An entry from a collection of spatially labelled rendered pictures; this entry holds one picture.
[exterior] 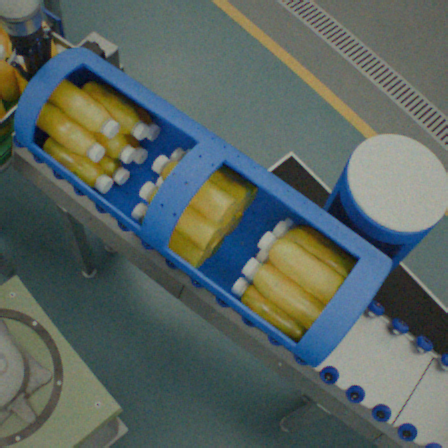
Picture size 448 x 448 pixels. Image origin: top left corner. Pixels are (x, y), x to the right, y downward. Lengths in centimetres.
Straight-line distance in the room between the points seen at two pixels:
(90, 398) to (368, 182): 83
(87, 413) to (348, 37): 248
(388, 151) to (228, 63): 154
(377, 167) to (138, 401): 129
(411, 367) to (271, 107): 167
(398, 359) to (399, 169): 48
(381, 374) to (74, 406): 71
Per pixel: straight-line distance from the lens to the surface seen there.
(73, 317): 242
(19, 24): 127
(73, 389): 127
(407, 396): 150
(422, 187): 157
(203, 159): 124
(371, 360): 148
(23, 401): 125
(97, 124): 138
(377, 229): 150
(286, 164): 253
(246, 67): 298
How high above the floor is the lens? 231
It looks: 66 degrees down
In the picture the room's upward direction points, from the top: 12 degrees clockwise
